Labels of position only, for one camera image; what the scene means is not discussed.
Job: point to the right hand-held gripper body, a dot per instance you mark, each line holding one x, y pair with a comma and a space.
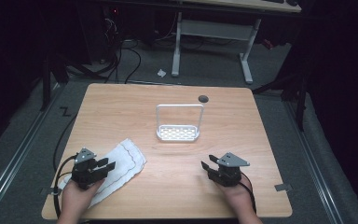
227, 174

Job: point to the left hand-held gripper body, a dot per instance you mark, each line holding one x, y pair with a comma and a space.
85, 174

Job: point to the crumpled white paper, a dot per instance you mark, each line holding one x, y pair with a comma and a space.
161, 73

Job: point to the desk with white legs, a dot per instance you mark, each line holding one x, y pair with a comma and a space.
217, 29

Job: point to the person's right hand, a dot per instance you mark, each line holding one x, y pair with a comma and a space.
240, 199

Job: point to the black metal stand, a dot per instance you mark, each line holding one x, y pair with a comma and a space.
46, 84
301, 99

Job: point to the grey tape piece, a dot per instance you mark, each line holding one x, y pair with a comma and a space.
282, 187

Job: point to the dark round table grommet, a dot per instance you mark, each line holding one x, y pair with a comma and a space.
203, 99

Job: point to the white cloth with dark stitching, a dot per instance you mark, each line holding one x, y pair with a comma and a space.
127, 158

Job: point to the person's left hand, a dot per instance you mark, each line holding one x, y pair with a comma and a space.
74, 199

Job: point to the metal floor rail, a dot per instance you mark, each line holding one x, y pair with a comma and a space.
317, 168
15, 155

